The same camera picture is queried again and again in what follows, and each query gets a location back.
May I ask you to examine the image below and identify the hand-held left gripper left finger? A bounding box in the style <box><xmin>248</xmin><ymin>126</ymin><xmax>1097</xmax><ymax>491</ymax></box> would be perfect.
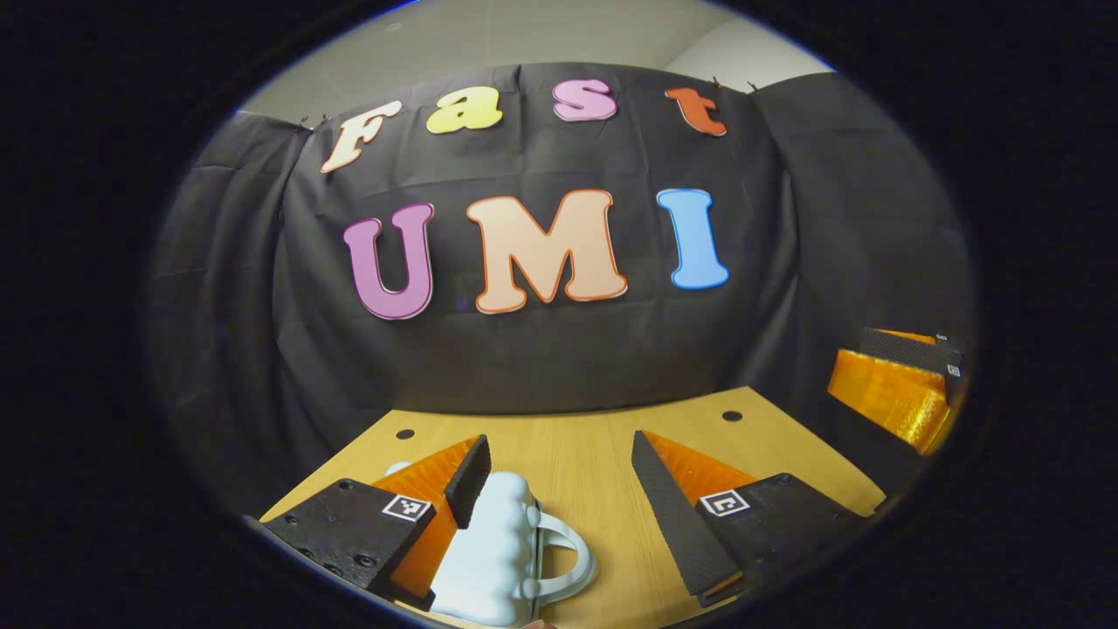
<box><xmin>262</xmin><ymin>434</ymin><xmax>493</xmax><ymax>612</ymax></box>

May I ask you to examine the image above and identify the light blue small suitcase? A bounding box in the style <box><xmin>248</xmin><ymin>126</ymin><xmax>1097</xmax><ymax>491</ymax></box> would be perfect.
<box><xmin>384</xmin><ymin>461</ymin><xmax>599</xmax><ymax>628</ymax></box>

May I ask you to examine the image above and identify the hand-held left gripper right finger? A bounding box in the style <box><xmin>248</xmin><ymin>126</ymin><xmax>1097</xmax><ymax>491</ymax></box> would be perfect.
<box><xmin>631</xmin><ymin>430</ymin><xmax>874</xmax><ymax>610</ymax></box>

